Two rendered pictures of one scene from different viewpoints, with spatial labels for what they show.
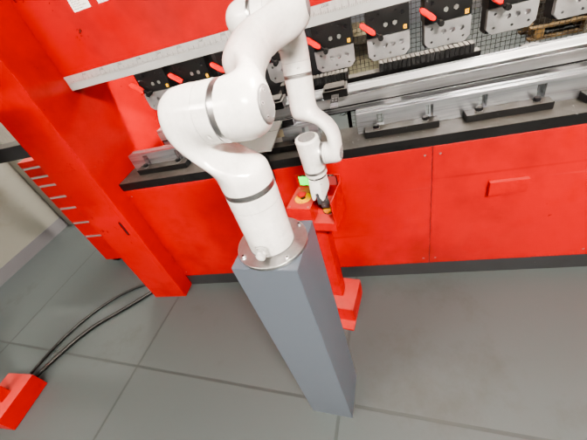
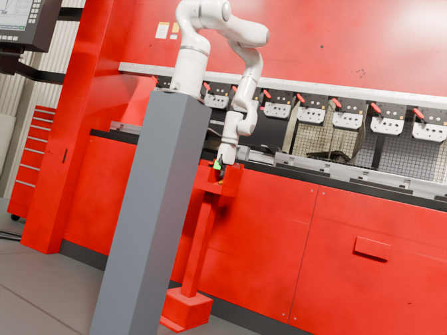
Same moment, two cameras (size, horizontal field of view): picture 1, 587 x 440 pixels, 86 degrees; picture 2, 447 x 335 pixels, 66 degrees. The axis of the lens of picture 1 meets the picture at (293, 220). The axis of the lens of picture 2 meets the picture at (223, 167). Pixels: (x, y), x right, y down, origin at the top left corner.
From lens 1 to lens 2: 1.13 m
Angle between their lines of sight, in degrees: 41
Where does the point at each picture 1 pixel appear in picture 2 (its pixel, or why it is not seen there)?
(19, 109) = (88, 54)
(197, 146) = (186, 16)
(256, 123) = (217, 8)
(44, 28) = (134, 38)
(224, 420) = not seen: outside the picture
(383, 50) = (306, 115)
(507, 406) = not seen: outside the picture
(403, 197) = (285, 226)
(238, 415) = (9, 316)
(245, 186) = (193, 40)
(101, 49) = (153, 56)
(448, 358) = not seen: outside the picture
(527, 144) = (389, 211)
